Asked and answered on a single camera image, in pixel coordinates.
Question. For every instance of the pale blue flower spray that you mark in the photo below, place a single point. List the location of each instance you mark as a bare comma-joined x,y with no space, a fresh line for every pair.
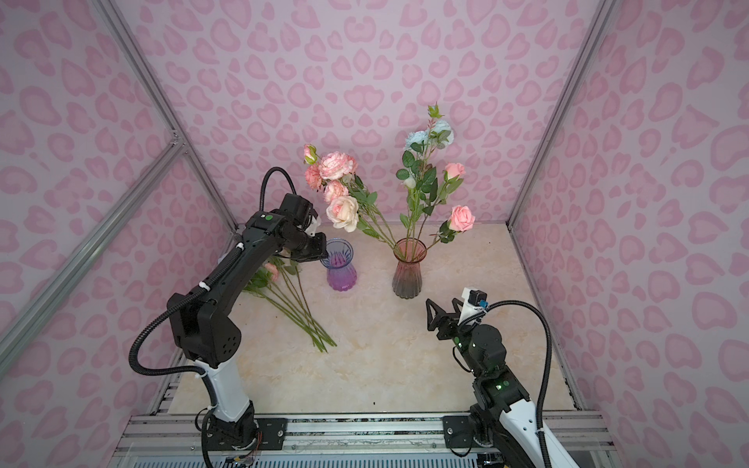
421,147

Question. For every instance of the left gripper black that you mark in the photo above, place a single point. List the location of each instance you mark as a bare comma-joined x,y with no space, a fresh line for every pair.
316,247

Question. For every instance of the blue purple glass vase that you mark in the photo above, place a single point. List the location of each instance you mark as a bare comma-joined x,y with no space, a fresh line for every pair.
341,273

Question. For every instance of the aluminium corner frame post left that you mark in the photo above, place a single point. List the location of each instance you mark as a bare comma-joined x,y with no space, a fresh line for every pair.
126,40

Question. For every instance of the aluminium corner frame post right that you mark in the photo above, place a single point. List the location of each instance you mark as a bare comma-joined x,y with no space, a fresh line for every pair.
593,39

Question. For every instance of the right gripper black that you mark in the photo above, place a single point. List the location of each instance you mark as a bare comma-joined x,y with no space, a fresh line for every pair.
448,325

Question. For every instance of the aluminium diagonal frame bar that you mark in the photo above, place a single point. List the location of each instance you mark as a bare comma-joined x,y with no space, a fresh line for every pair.
38,312

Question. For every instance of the pink rosebud stem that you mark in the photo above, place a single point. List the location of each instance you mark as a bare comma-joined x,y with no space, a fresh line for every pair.
435,191
460,220

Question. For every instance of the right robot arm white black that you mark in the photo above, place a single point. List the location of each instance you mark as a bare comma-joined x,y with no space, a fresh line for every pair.
505,417

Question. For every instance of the pink white peony spray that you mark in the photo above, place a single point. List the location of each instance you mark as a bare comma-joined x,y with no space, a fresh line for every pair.
351,205

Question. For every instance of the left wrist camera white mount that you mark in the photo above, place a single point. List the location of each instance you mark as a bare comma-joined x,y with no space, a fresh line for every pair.
313,227

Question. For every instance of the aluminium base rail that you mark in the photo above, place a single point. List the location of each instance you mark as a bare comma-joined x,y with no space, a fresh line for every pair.
160,439

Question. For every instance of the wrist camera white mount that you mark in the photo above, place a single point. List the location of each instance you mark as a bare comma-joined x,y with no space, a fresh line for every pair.
313,227
474,306

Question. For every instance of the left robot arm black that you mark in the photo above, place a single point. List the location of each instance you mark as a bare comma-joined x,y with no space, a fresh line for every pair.
203,330

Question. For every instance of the cream white rose stem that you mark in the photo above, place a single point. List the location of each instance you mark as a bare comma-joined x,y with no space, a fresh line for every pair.
279,282

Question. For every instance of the aluminium corner frame post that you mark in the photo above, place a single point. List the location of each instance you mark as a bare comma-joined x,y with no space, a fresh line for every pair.
126,40
593,39

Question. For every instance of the pink grey glass vase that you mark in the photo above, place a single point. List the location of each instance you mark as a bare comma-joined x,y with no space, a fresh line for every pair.
407,281

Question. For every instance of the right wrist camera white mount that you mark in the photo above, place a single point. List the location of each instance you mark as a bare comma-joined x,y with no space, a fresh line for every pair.
474,306

